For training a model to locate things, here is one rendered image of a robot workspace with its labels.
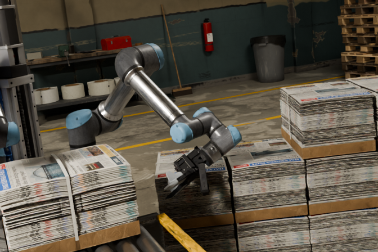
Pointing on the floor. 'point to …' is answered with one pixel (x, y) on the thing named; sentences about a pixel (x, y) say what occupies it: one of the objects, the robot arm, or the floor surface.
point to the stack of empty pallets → (368, 44)
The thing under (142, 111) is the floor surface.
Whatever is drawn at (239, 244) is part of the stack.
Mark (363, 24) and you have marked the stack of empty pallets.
